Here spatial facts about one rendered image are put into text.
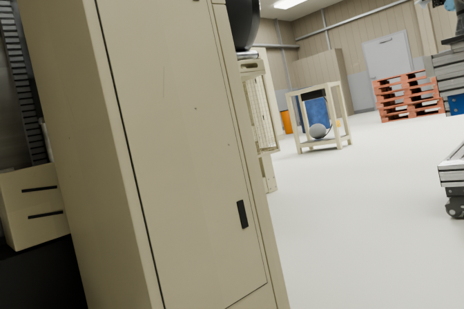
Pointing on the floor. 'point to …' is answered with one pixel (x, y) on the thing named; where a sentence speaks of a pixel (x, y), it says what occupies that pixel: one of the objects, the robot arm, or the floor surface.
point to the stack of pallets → (383, 94)
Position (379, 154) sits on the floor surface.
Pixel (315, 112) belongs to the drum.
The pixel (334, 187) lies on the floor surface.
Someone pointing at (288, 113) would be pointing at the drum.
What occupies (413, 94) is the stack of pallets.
